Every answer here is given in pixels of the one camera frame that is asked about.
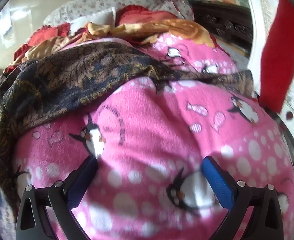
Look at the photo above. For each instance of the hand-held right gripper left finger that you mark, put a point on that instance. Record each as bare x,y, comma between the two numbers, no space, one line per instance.
83,180

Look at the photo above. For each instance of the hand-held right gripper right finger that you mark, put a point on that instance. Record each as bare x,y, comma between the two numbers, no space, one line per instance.
217,182

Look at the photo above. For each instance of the dark patterned cloth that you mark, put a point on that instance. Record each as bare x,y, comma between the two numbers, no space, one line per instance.
74,80

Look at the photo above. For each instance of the pink penguin print blanket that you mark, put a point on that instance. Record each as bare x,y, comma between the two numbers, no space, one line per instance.
149,120

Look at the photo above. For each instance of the red ruffled pillow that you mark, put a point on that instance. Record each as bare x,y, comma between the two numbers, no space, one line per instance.
137,12
54,31

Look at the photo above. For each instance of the orange and red floral blanket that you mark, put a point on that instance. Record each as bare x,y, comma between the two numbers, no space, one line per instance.
187,30

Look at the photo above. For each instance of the black garment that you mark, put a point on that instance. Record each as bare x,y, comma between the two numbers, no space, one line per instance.
224,20

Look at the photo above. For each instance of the white pillow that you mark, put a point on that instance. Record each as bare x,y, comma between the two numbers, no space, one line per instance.
97,17

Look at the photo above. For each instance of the red and yellow cloth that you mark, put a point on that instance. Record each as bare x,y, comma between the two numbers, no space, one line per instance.
87,2

